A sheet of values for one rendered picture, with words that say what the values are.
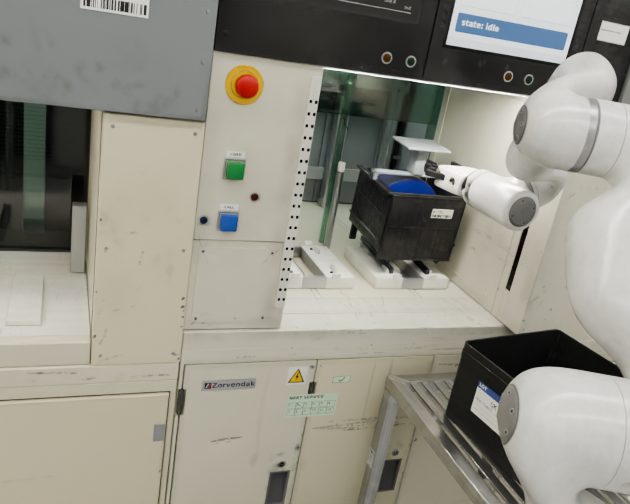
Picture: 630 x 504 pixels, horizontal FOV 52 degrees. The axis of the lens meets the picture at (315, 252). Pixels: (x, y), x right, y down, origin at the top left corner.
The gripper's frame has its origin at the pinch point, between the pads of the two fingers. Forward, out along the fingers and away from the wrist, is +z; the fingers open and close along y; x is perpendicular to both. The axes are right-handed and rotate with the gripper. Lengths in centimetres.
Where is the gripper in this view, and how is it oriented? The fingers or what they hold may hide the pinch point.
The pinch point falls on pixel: (442, 168)
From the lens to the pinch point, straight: 156.6
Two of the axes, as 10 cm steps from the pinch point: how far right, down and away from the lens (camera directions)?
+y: 9.3, 0.3, 3.6
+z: -3.3, -3.8, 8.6
